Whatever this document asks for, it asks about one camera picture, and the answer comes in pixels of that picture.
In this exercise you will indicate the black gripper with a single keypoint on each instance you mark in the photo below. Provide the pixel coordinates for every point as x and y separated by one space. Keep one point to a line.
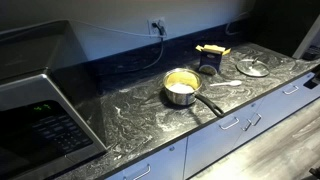
317 73

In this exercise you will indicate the black device with grill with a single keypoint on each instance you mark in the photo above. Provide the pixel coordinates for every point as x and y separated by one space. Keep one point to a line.
311 53

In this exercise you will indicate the white slanted panel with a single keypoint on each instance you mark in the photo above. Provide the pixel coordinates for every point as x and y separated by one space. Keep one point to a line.
306 38

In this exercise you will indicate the black stand foot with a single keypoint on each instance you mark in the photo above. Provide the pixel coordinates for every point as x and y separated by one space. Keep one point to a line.
315 173

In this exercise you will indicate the white kitchen cabinet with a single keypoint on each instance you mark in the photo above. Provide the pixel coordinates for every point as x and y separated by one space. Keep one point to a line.
206 146

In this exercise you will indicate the round silver cabinet lock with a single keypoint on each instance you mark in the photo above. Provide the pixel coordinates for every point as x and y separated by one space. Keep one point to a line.
171 148

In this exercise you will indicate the black and silver microwave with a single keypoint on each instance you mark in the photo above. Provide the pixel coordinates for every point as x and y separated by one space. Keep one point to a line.
33 133

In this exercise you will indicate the white wall outlet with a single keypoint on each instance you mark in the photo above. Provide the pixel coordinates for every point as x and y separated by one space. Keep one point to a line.
156 26

